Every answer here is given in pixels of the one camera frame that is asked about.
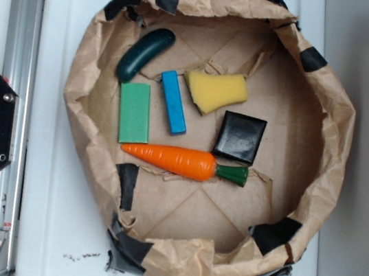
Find orange toy carrot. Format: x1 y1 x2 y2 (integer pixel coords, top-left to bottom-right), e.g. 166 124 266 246
121 143 249 187

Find aluminium extrusion rail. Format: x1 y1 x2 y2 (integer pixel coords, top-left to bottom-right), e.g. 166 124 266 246
0 0 45 276

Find brown paper bin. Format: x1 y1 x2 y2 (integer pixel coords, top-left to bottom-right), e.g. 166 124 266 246
63 0 355 276

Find black square block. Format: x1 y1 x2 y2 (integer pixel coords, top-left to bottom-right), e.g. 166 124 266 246
212 111 267 166

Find green rectangular block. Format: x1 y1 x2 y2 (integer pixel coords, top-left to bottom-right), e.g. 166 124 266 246
118 82 150 143

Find yellow sponge piece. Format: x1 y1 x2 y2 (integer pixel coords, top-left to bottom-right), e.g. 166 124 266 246
184 71 249 115

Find blue rectangular block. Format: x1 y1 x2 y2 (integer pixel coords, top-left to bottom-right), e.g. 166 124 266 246
161 70 187 135

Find dark green toy cucumber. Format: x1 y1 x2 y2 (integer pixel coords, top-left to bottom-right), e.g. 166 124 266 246
116 28 176 83

